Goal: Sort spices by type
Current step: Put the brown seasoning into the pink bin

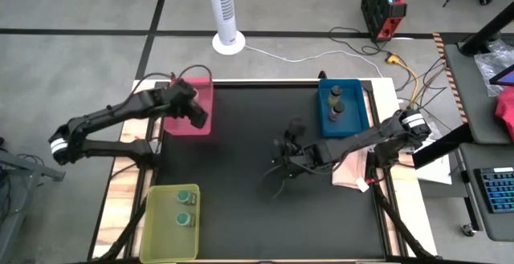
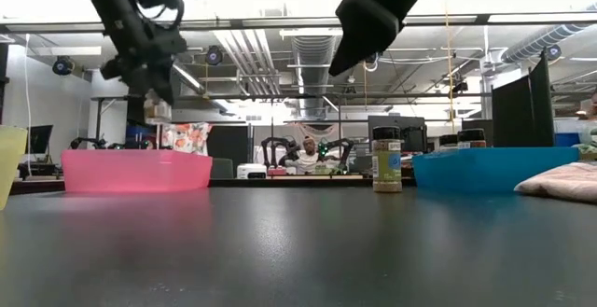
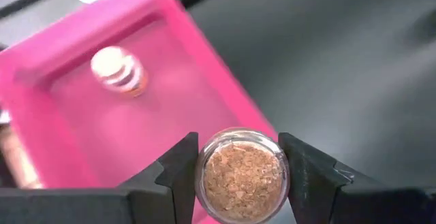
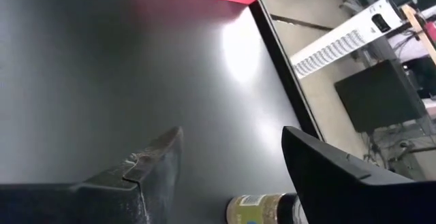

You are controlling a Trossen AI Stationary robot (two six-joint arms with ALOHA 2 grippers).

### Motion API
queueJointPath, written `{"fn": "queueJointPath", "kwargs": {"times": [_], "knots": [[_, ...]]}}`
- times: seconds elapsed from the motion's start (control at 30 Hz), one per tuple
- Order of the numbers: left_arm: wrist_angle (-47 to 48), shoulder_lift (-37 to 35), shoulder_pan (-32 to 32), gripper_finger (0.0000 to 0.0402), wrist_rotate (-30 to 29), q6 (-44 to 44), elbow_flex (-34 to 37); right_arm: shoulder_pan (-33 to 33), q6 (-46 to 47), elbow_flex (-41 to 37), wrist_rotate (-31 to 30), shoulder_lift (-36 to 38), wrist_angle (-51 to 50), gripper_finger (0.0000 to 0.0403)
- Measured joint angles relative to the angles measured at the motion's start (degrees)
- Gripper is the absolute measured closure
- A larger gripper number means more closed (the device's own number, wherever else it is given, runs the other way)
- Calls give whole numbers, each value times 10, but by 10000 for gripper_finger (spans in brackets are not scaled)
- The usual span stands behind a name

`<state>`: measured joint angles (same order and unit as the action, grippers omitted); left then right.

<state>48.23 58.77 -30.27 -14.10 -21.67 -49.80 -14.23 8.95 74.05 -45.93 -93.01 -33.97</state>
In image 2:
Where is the silver ribbed ceiling duct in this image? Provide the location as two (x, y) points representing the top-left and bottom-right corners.
(291, 35), (337, 118)

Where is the tall yellow-green label spice bottle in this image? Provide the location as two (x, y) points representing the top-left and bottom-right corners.
(437, 133), (460, 152)

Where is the dark green chair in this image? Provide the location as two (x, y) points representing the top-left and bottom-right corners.
(210, 157), (235, 180)

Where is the small glass jar yellow label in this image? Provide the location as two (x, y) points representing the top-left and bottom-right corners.
(143, 90), (174, 127)

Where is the blue barrel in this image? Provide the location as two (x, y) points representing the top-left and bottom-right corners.
(554, 132), (582, 148)

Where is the pink plastic bin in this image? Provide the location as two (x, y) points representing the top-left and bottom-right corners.
(60, 148), (215, 194)

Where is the silver slanted ceiling duct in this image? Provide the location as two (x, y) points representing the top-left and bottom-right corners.
(501, 3), (597, 64)

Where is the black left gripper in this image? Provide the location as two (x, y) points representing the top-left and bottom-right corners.
(99, 21), (188, 127)

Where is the black partition panel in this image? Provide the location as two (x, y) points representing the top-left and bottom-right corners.
(491, 49), (556, 148)

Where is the pale pink cloth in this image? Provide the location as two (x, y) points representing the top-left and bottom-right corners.
(514, 160), (597, 204)

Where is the floral patterned cloth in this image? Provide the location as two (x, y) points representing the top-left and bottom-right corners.
(160, 122), (214, 157)

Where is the orange spice bottle black cap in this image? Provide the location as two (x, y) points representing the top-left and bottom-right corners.
(457, 128), (487, 149)

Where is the green-label spice bottle black cap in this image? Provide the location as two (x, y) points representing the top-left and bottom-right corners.
(371, 126), (404, 194)

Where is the small black side monitor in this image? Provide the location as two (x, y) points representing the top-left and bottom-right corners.
(27, 124), (54, 157)

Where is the person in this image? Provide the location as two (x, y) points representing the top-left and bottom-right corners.
(295, 135), (335, 175)

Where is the white box device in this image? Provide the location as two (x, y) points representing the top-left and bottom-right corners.
(236, 162), (268, 180)

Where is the blue plastic bin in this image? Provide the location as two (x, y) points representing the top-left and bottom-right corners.
(411, 147), (580, 194)

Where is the yellow-green plastic bin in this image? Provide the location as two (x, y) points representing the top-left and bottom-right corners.
(0, 124), (29, 212)

